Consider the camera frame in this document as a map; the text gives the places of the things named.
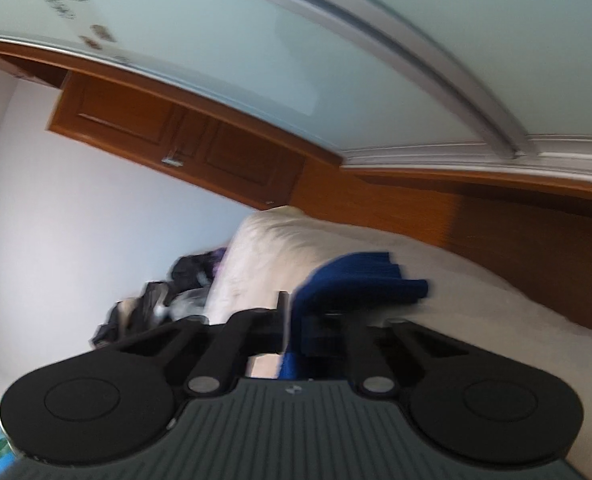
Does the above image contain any pile of dark clothes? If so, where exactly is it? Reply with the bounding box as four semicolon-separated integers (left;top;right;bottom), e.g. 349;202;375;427
90;247;226;349

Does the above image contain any brown wooden door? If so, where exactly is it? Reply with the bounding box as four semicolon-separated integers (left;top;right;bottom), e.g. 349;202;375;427
50;73;305;209

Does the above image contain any blue knit sweater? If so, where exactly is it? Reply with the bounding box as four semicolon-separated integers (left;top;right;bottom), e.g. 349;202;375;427
278;252;430;380

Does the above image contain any frosted glass wardrobe door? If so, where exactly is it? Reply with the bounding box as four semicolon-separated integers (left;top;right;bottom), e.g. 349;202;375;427
0;0;592;182

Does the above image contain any pink floral bed sheet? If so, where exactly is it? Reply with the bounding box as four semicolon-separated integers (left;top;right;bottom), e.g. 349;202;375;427
206;207;592;479

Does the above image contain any silver door handle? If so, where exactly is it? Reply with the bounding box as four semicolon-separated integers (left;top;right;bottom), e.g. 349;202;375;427
162;157;183;167

